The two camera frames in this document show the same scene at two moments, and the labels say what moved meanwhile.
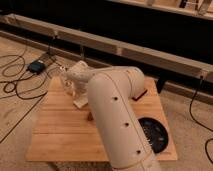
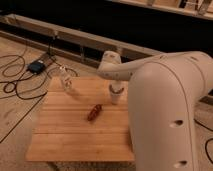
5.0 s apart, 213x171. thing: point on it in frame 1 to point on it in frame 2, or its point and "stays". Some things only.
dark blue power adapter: [36, 66] stays
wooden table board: [67, 133] stays
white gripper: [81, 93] to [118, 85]
